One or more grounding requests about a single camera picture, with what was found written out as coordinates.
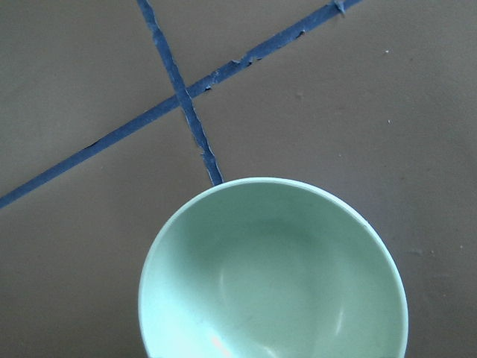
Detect green bowl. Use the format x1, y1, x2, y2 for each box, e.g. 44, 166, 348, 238
138, 178, 408, 357

